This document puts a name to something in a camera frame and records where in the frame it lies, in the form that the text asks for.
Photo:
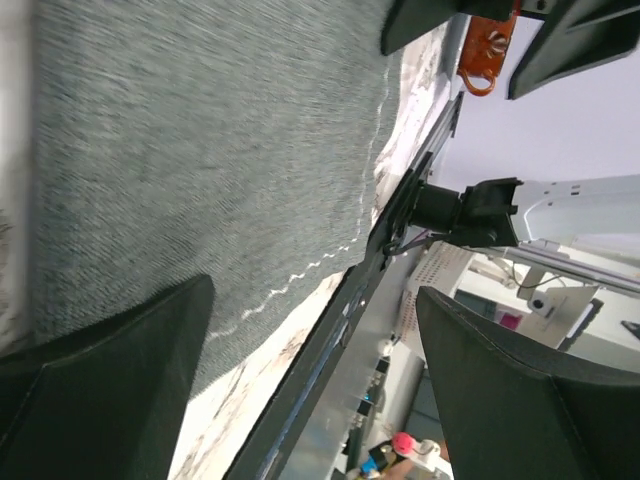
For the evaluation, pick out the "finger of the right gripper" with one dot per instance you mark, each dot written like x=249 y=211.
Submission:
x=408 y=20
x=576 y=36

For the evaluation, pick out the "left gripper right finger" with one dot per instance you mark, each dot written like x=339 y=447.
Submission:
x=514 y=409

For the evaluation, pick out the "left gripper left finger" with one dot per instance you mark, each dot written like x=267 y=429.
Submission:
x=106 y=401

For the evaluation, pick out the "grey cloth napkin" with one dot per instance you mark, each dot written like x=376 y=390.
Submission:
x=232 y=138

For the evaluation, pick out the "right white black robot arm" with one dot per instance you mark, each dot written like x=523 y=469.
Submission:
x=507 y=212

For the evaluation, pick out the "orange black object on saucer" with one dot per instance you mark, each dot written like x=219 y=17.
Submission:
x=483 y=53

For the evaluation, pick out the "pink-topped background object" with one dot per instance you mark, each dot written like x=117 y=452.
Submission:
x=403 y=444

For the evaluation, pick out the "background white webcam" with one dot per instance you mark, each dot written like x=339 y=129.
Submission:
x=552 y=298

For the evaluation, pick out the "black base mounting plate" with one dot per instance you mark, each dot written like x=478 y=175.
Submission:
x=323 y=387

